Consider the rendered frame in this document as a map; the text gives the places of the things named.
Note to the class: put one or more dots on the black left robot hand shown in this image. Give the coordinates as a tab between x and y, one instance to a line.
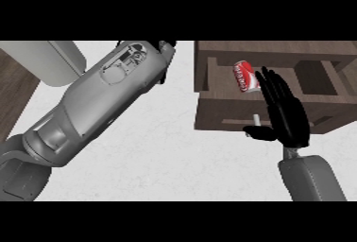
169	43

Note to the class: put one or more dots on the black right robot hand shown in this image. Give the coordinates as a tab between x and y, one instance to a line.
287	116

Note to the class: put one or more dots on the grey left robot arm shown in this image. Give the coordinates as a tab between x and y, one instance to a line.
94	104

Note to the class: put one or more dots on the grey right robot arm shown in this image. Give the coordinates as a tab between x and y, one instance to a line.
312	179

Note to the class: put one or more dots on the brown wooden drawer front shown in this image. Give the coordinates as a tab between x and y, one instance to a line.
224	110

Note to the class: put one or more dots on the brown wooden drawer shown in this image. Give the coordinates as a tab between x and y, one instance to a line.
219	80
224	110

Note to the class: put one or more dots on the red soda can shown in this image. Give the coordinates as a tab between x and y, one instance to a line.
246	75

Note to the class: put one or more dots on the brown wooden cabinet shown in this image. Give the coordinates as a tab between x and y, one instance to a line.
280	48

